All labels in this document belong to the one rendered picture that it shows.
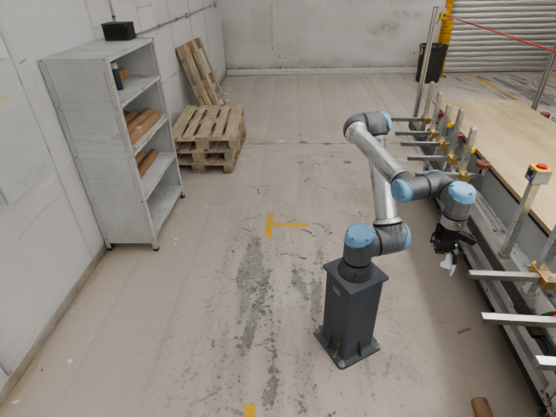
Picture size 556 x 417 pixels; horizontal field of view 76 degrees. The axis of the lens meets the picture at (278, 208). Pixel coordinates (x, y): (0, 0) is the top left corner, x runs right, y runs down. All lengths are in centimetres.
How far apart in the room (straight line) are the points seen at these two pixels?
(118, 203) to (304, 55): 656
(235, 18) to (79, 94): 637
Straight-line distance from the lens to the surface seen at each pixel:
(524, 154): 297
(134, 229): 318
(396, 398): 232
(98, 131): 282
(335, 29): 878
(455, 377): 249
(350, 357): 237
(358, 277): 193
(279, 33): 875
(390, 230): 190
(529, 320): 168
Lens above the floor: 197
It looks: 33 degrees down
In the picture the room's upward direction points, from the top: 2 degrees counter-clockwise
